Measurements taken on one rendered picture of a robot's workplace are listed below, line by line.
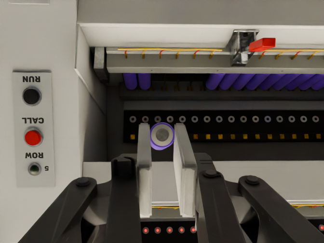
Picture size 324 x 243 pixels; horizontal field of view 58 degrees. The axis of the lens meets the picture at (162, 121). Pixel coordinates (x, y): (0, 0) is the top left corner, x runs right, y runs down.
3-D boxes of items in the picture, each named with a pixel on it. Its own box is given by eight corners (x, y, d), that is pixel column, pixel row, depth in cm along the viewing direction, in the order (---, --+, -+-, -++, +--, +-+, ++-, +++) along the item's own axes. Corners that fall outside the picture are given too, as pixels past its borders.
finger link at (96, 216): (137, 227, 13) (69, 229, 13) (139, 175, 18) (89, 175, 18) (136, 198, 13) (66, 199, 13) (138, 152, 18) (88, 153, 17)
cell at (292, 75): (270, 78, 46) (290, 61, 39) (282, 79, 46) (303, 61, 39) (271, 90, 45) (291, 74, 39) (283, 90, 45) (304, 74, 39)
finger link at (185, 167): (182, 165, 14) (197, 165, 14) (174, 122, 21) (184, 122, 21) (180, 218, 15) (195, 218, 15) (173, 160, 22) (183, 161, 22)
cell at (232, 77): (218, 78, 45) (229, 60, 39) (230, 78, 45) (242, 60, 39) (219, 89, 45) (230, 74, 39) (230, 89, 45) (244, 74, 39)
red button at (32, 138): (23, 130, 30) (24, 145, 30) (39, 130, 30) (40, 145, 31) (28, 129, 31) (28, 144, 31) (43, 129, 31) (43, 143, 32)
